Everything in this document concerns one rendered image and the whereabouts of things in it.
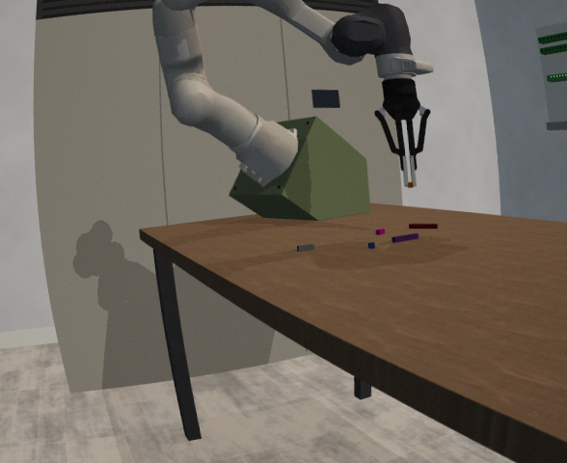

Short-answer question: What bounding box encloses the red rod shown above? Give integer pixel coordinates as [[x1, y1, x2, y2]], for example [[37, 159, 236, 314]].
[[409, 224, 438, 229]]

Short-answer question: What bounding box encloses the purple rod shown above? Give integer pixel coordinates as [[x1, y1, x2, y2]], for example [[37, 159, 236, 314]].
[[392, 233, 419, 243]]

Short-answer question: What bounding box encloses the grey rod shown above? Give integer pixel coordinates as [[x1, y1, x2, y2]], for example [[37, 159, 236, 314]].
[[297, 244, 314, 252]]

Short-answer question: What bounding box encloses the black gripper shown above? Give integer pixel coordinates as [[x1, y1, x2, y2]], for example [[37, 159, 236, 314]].
[[374, 78, 430, 187]]

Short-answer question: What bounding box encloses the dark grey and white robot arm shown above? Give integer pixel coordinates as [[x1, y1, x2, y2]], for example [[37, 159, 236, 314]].
[[152, 0, 434, 187]]

